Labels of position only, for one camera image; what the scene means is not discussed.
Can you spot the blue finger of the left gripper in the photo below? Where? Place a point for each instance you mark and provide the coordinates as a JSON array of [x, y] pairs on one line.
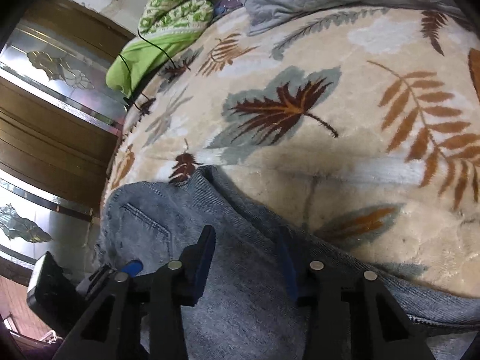
[[132, 268]]

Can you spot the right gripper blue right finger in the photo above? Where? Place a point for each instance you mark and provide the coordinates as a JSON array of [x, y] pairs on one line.
[[350, 316]]

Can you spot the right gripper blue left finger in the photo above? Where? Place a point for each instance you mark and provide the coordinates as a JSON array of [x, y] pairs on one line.
[[141, 317]]

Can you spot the grey-blue denim jeans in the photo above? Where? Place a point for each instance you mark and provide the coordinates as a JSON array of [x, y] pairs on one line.
[[245, 312]]

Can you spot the wooden mirrored wardrobe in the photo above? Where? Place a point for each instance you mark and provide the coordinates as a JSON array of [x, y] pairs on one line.
[[60, 125]]

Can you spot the beige leaf-print blanket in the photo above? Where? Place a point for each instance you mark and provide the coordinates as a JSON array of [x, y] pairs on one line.
[[360, 126]]

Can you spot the green patterned quilt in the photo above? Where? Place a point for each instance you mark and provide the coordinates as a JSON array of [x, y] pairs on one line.
[[165, 28]]

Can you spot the purple patterned cloth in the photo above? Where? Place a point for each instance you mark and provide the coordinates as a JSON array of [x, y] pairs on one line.
[[224, 7]]

